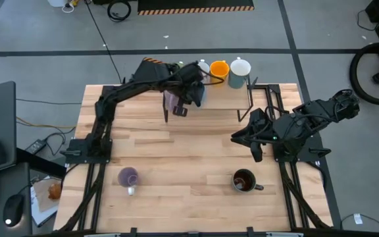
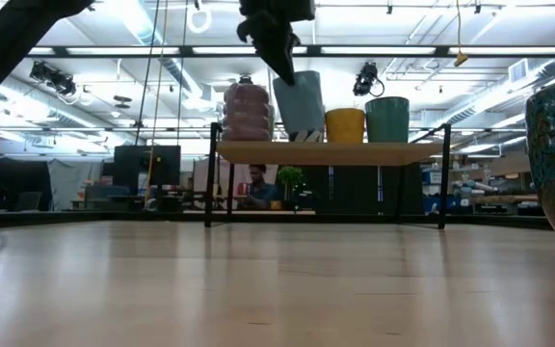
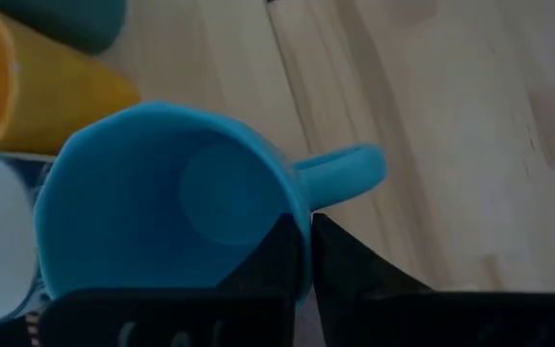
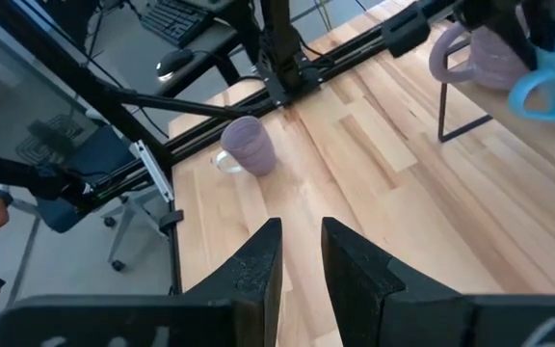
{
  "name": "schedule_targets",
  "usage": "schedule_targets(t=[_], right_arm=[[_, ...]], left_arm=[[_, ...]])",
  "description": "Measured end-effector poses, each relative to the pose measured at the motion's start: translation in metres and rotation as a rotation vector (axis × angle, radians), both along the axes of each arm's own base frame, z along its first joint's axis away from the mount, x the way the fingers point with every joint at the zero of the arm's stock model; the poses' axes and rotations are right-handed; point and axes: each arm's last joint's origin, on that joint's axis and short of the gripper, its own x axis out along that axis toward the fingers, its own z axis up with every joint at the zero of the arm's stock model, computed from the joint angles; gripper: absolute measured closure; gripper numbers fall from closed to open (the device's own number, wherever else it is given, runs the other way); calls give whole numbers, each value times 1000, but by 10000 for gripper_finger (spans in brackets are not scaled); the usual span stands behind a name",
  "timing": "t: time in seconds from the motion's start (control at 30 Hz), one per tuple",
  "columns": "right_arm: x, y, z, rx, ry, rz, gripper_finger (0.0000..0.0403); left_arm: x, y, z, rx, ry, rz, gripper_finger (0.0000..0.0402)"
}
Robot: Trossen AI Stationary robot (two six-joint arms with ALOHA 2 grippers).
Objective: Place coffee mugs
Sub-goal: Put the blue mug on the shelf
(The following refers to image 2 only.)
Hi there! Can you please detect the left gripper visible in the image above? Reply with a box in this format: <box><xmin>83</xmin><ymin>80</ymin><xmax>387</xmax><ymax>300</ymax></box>
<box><xmin>236</xmin><ymin>0</ymin><xmax>316</xmax><ymax>87</ymax></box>

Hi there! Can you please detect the light blue faceted mug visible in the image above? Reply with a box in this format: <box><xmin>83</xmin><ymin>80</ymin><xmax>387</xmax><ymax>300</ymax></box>
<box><xmin>272</xmin><ymin>69</ymin><xmax>327</xmax><ymax>137</ymax></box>

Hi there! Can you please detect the pink ribbed mug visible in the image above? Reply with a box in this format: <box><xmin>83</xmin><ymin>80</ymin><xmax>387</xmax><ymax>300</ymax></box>
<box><xmin>221</xmin><ymin>82</ymin><xmax>273</xmax><ymax>143</ymax></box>

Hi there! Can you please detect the teal green mug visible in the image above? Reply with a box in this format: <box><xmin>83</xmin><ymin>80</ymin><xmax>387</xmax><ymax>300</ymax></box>
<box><xmin>364</xmin><ymin>96</ymin><xmax>410</xmax><ymax>145</ymax></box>

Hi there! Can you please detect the yellow mug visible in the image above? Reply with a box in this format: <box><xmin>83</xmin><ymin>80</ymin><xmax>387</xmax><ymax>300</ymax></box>
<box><xmin>325</xmin><ymin>107</ymin><xmax>366</xmax><ymax>145</ymax></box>

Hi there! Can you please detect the green potted plant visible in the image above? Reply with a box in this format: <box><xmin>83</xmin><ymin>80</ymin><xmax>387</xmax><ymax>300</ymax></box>
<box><xmin>276</xmin><ymin>166</ymin><xmax>306</xmax><ymax>209</ymax></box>

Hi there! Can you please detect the person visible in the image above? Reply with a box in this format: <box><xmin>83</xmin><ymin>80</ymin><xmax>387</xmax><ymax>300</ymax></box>
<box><xmin>246</xmin><ymin>163</ymin><xmax>281</xmax><ymax>210</ymax></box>

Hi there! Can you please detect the black monitor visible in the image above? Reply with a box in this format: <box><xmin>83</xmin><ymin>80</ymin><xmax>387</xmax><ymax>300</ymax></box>
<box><xmin>113</xmin><ymin>145</ymin><xmax>181</xmax><ymax>188</ymax></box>

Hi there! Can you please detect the black spotlight cluster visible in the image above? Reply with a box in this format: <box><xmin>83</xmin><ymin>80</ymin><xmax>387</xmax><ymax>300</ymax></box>
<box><xmin>28</xmin><ymin>61</ymin><xmax>78</xmax><ymax>98</ymax></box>

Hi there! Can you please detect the blue storage bin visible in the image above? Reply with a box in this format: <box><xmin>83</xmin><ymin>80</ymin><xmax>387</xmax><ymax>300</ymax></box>
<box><xmin>421</xmin><ymin>169</ymin><xmax>445</xmax><ymax>186</ymax></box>

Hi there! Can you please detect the grey cloth cover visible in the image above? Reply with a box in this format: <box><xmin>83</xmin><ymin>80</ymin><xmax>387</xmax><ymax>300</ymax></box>
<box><xmin>46</xmin><ymin>158</ymin><xmax>104</xmax><ymax>212</ymax></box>

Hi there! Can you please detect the wooden background workbench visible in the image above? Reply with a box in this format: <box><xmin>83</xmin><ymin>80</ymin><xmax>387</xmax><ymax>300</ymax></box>
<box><xmin>467</xmin><ymin>192</ymin><xmax>542</xmax><ymax>217</ymax></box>

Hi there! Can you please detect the white hanging ring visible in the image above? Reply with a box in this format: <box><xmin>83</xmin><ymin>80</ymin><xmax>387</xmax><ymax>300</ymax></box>
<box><xmin>186</xmin><ymin>3</ymin><xmax>213</xmax><ymax>36</ymax></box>

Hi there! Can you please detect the thin dark hanging cable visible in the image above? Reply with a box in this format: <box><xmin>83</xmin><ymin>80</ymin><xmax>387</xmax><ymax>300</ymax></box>
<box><xmin>175</xmin><ymin>0</ymin><xmax>189</xmax><ymax>146</ymax></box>

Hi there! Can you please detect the black hanging camera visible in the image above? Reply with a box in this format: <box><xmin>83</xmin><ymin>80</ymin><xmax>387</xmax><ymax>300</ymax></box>
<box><xmin>353</xmin><ymin>61</ymin><xmax>385</xmax><ymax>98</ymax></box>

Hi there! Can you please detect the wooden shelf black frame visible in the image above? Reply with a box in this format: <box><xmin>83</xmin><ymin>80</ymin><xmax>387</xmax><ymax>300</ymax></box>
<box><xmin>203</xmin><ymin>121</ymin><xmax>453</xmax><ymax>230</ymax></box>

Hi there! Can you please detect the black overhead frame bar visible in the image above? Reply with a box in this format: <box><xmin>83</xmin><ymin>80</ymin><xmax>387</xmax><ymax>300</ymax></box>
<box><xmin>26</xmin><ymin>44</ymin><xmax>555</xmax><ymax>60</ymax></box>

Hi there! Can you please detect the yellow hanging cord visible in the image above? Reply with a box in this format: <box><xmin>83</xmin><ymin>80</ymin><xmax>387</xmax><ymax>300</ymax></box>
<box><xmin>453</xmin><ymin>0</ymin><xmax>469</xmax><ymax>67</ymax></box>

